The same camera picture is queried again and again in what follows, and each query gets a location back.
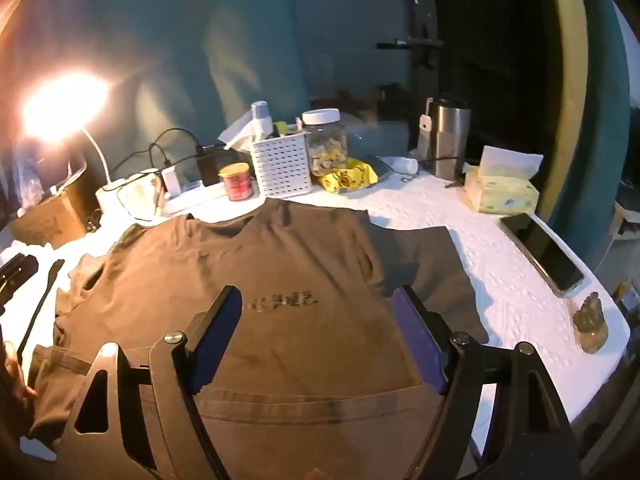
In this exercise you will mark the cream cartoon mug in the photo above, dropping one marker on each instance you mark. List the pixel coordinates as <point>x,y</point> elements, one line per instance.
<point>142,197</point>

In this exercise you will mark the clear plastic bag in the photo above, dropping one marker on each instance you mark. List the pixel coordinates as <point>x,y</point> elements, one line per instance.
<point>27,180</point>

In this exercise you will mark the white power strip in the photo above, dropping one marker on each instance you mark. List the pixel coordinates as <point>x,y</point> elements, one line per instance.
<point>200,197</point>

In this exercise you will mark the printed cardboard box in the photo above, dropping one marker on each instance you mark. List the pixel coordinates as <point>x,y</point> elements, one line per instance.
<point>50,220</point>

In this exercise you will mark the brown printed t-shirt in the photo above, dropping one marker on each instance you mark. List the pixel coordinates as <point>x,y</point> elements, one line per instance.
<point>300,260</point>

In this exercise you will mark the yellow snack bag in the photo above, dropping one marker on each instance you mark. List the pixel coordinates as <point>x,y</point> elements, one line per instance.
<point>345,179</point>

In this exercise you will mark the white perforated basket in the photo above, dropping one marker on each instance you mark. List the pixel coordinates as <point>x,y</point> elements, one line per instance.
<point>282,165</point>

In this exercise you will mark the red can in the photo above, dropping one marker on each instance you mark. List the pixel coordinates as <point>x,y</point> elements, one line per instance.
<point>239,185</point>

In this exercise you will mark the white lamp base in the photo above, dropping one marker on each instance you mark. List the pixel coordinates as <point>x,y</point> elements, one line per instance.
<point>112,197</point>

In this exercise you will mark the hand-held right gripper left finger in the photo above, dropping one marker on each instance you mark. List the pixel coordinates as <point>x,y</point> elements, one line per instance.
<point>220,330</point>

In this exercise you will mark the green tissue box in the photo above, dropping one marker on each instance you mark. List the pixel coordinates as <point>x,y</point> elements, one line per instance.
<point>500,195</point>

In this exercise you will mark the white spray bottle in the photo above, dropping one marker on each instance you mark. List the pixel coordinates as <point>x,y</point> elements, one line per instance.
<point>262,120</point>

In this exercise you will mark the glass jar with white lid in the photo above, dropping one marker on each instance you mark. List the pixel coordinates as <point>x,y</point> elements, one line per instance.
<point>325,145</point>

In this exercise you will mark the black charger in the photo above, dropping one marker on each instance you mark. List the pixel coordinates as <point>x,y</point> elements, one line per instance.
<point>210,170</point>

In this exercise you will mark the white textured tablecloth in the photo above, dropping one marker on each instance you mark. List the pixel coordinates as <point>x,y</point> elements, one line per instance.
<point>500,300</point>

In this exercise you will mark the smartphone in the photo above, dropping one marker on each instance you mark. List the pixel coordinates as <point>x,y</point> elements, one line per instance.
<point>542,255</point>

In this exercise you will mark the crumpled white tissue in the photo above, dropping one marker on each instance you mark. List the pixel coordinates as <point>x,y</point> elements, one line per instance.
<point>237,135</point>

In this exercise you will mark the white charger adapter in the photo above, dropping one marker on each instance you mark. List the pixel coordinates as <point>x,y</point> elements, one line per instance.
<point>171,182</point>

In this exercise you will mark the small white bottle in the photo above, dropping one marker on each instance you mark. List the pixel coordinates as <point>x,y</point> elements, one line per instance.
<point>406,166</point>

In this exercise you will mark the person's left hand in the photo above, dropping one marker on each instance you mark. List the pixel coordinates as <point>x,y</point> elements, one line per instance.
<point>15,375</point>

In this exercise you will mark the steel tumbler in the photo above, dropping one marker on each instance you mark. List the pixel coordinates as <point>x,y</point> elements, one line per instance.
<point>450,145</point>

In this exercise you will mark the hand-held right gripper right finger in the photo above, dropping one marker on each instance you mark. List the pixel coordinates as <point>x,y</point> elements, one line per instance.
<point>420,340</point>

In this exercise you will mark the dark flat device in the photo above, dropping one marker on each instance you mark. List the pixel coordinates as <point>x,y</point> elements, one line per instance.
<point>381,166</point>

